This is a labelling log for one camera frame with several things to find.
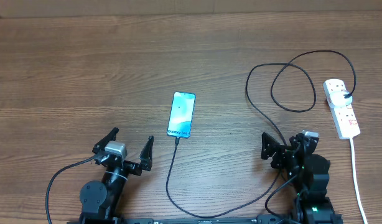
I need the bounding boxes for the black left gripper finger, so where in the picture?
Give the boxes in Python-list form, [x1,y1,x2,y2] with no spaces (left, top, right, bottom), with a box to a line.
[139,136,154,171]
[92,127,119,154]

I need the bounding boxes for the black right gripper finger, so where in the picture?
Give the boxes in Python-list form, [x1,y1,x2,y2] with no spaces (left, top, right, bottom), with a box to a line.
[289,133,319,156]
[261,132,281,160]

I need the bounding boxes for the blue Galaxy S24+ smartphone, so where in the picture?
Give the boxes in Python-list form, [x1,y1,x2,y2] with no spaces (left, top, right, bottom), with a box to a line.
[167,91,196,139]

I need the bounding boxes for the black charging cable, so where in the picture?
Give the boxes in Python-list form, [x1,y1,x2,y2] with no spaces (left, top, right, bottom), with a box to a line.
[165,49,357,219]

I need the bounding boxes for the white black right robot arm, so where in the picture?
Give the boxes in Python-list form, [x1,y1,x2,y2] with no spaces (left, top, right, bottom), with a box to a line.
[256,130,343,224]

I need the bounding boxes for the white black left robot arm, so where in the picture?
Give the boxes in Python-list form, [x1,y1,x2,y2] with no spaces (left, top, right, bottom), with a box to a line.
[78,128,154,223]

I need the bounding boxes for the white charger plug adapter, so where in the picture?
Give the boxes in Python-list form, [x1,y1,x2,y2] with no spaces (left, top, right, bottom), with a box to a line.
[327,90,353,108]

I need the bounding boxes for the white power strip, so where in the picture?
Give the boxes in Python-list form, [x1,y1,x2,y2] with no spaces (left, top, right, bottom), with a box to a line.
[323,79,361,139]

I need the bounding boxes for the white power strip cord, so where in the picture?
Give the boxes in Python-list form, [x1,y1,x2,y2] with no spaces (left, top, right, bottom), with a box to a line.
[349,138,368,224]

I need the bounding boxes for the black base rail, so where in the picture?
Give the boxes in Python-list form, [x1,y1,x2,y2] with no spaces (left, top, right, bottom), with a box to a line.
[66,213,344,224]

